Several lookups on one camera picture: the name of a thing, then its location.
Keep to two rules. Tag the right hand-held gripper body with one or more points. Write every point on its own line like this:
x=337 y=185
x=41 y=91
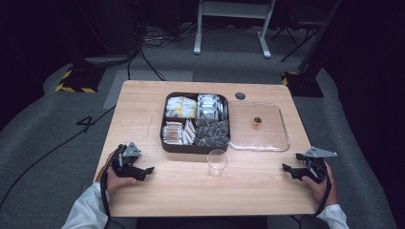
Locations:
x=315 y=165

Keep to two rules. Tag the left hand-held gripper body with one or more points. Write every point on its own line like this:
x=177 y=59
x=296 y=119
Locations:
x=127 y=165

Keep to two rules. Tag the person's left hand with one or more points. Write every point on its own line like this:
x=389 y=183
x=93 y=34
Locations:
x=118 y=183

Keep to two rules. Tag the person's right hand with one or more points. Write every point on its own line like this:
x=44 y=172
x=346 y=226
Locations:
x=321 y=191

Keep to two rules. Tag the clear lid with brown knob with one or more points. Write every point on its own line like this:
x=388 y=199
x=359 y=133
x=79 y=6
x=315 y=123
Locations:
x=270 y=133

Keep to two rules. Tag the row of brown stick packets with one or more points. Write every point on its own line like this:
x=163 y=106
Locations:
x=172 y=133

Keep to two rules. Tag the dark brown compartment box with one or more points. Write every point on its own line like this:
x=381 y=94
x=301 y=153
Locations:
x=194 y=150

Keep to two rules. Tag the row of white paper packets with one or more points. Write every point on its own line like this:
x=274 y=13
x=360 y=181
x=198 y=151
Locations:
x=189 y=132

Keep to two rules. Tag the clear glass cup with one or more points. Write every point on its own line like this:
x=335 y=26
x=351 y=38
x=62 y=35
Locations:
x=217 y=163

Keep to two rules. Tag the pile of white yellow packets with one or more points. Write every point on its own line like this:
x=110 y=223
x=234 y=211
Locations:
x=181 y=107

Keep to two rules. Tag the black stand with striped base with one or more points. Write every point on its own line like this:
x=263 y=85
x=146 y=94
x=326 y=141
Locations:
x=304 y=84
x=79 y=81

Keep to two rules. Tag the pile of grey pyramid tea bags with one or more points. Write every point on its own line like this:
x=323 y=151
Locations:
x=212 y=132

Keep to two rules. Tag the person's dark lap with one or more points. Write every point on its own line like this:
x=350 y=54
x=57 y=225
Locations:
x=202 y=223

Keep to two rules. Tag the pile of silver packets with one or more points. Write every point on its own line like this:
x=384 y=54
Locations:
x=208 y=106

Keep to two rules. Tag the black folding tripod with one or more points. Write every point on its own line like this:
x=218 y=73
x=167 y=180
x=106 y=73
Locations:
x=296 y=38

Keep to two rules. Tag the white metal table frame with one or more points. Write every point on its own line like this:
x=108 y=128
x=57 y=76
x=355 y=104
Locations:
x=234 y=9

